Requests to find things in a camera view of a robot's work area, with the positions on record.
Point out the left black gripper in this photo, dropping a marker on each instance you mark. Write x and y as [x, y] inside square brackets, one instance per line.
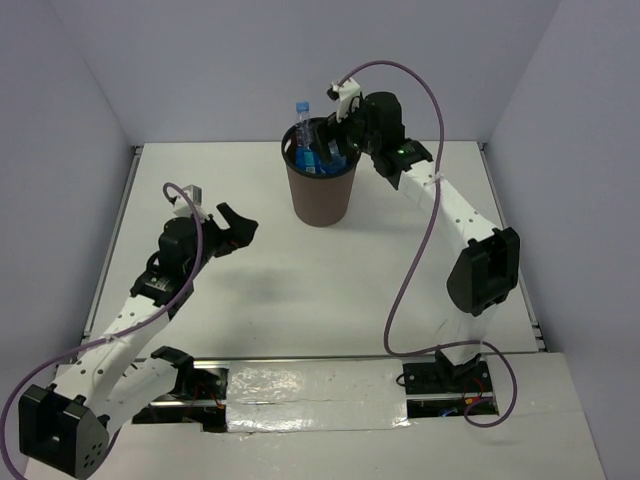
[237, 235]

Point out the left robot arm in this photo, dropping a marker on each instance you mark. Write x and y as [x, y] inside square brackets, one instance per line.
[71, 424]

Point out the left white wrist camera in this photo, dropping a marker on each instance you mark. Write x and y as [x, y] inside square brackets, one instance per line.
[187, 201]

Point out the blue label bottle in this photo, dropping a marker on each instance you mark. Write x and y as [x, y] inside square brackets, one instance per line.
[336, 156]
[336, 165]

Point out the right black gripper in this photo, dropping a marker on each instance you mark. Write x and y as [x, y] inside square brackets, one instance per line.
[329, 128]

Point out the brown plastic bin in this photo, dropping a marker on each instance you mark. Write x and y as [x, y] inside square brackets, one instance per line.
[319, 200]

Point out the silver foil tape sheet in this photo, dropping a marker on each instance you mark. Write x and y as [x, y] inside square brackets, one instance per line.
[315, 396]

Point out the blue cap bottle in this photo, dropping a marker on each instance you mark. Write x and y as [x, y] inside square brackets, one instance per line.
[305, 156]

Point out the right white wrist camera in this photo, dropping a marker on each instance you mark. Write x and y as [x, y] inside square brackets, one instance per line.
[347, 95]

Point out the metal base rail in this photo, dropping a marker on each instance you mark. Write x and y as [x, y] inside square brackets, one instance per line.
[204, 400]

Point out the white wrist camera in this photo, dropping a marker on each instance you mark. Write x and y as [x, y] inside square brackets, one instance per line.
[347, 95]
[187, 201]

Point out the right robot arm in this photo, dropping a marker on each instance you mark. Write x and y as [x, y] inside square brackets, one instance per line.
[486, 267]

